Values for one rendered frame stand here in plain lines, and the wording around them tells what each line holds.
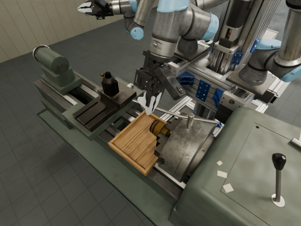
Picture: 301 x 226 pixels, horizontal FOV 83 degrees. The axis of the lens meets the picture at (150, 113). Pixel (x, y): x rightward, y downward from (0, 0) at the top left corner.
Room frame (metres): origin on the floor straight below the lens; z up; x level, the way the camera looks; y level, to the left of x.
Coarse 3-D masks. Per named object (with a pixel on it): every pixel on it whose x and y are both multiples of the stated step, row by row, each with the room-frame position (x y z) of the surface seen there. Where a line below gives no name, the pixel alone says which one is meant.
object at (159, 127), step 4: (156, 120) 0.56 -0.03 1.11; (152, 124) 0.53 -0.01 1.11; (156, 124) 0.53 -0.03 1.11; (160, 124) 0.52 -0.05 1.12; (164, 124) 0.52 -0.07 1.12; (152, 128) 0.51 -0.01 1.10; (156, 128) 0.50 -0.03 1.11; (160, 128) 0.50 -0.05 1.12; (164, 128) 0.50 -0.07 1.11; (152, 132) 0.51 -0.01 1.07; (156, 132) 0.49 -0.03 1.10; (160, 132) 0.49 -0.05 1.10; (164, 132) 0.48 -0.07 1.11; (168, 132) 0.51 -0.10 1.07; (156, 136) 0.48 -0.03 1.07
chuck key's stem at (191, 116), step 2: (190, 114) 0.42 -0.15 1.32; (192, 114) 0.42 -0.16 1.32; (188, 116) 0.42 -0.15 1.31; (190, 116) 0.41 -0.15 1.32; (192, 116) 0.41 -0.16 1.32; (188, 118) 0.41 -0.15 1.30; (190, 118) 0.41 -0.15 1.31; (192, 118) 0.41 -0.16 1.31; (188, 120) 0.41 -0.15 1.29; (190, 120) 0.41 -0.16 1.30; (192, 120) 0.41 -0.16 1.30; (188, 122) 0.41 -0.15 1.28; (190, 122) 0.41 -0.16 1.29; (192, 122) 0.41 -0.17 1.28; (188, 124) 0.41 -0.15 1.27; (190, 124) 0.41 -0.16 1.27; (188, 126) 0.41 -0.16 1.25; (188, 128) 0.41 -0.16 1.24
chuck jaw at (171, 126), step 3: (180, 114) 0.53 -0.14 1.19; (183, 114) 0.53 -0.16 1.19; (186, 114) 0.54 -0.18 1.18; (174, 120) 0.52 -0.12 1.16; (177, 120) 0.52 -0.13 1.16; (180, 120) 0.51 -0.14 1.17; (168, 123) 0.52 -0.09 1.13; (171, 123) 0.51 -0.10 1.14; (174, 123) 0.51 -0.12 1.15; (177, 123) 0.50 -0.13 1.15; (165, 126) 0.51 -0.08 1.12; (168, 126) 0.51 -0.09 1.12; (171, 126) 0.50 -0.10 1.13; (174, 126) 0.50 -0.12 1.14; (171, 129) 0.49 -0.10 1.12
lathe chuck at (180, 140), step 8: (184, 120) 0.46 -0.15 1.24; (176, 128) 0.42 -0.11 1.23; (184, 128) 0.42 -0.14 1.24; (200, 128) 0.41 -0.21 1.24; (176, 136) 0.38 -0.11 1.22; (184, 136) 0.38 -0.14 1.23; (192, 136) 0.38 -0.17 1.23; (168, 144) 0.36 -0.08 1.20; (176, 144) 0.35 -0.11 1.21; (184, 144) 0.35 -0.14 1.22; (168, 152) 0.34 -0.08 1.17; (176, 152) 0.33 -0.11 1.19; (184, 152) 0.32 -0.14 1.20; (168, 160) 0.32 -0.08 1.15; (176, 160) 0.31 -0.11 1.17; (168, 168) 0.30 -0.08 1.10; (176, 168) 0.28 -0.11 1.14
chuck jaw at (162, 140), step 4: (160, 136) 0.46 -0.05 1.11; (164, 136) 0.46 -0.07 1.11; (156, 140) 0.45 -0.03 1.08; (160, 140) 0.43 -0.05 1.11; (164, 140) 0.43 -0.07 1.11; (156, 144) 0.42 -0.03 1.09; (160, 144) 0.41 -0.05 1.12; (164, 144) 0.41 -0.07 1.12; (156, 148) 0.38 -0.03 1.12; (160, 148) 0.38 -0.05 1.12; (156, 152) 0.37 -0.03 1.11; (160, 152) 0.36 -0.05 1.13; (160, 160) 0.33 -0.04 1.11
